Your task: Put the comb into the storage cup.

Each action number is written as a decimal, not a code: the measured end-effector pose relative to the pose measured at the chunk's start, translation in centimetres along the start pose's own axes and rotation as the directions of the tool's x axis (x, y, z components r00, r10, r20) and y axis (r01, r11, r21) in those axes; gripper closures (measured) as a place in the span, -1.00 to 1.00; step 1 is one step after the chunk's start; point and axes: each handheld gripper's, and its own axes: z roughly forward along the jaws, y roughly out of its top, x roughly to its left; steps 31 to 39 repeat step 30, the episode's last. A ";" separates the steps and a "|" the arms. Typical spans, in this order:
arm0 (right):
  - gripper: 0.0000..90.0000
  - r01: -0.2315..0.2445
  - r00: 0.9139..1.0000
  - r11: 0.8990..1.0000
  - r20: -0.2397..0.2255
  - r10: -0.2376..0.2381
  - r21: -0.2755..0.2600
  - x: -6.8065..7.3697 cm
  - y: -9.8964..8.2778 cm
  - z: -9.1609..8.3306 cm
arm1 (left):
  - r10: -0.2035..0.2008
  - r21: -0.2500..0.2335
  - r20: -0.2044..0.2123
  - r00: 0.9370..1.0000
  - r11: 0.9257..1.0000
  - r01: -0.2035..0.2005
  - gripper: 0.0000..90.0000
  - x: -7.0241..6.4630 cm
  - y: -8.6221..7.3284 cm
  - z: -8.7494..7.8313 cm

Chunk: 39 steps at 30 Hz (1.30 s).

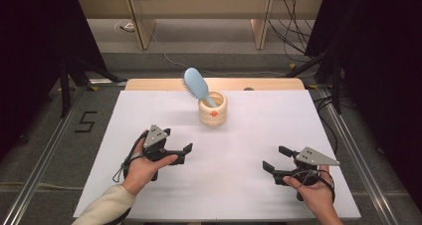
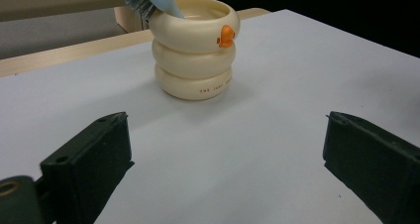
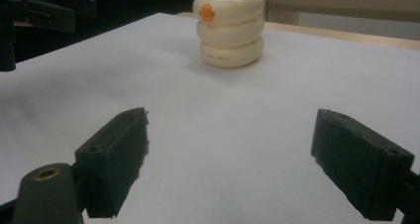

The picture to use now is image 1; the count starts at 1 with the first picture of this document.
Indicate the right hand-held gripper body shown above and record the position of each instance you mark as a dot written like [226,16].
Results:
[315,158]

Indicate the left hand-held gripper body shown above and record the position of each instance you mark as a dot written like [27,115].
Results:
[154,137]

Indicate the light blue hairbrush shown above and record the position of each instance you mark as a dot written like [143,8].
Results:
[195,82]

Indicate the person's right hand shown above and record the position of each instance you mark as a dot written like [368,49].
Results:
[318,195]

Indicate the person's left hand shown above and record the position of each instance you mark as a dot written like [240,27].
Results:
[142,173]

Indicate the white board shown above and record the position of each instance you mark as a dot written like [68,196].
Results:
[215,185]

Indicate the light wooden table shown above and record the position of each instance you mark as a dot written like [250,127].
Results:
[159,84]

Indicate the yellow tape piece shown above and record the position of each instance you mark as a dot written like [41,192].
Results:
[312,86]
[292,66]
[94,88]

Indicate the black metal stand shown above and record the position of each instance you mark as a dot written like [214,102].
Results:
[336,85]
[65,85]

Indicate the black curtain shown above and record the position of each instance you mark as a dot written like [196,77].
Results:
[381,69]
[30,69]

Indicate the white round floor outlet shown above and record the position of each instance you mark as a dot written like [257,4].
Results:
[124,26]

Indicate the light wooden desk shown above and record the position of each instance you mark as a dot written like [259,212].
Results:
[199,6]

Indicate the aluminium floor rail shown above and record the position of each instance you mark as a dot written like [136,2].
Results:
[361,165]
[43,165]

